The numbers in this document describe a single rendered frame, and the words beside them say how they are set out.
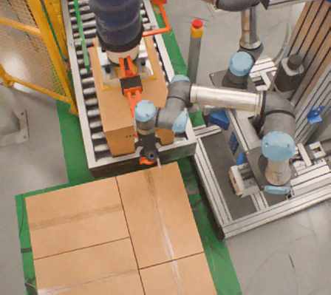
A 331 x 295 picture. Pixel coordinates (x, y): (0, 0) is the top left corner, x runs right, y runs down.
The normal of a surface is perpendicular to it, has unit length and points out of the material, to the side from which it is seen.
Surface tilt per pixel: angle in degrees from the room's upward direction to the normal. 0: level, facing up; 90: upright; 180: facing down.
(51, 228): 0
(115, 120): 0
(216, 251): 0
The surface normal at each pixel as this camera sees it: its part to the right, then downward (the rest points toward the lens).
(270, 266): 0.01, -0.44
